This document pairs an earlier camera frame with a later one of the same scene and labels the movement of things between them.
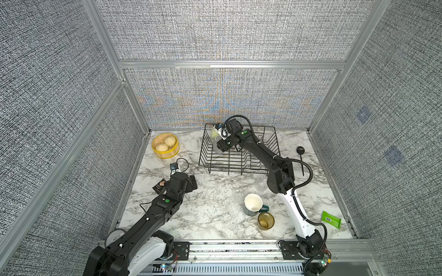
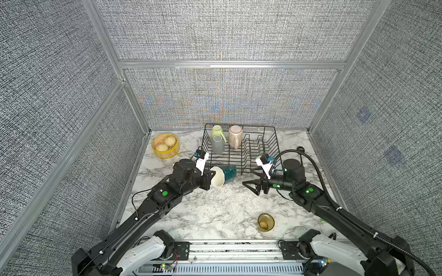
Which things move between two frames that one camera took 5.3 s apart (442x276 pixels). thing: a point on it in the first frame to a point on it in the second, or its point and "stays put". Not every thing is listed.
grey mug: (217, 138) stays put
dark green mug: (253, 204) to (223, 174)
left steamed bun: (162, 147) stays put
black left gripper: (189, 187) to (206, 179)
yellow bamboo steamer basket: (166, 145) stays put
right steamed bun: (170, 141) stays put
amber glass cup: (266, 221) stays put
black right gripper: (221, 145) to (266, 183)
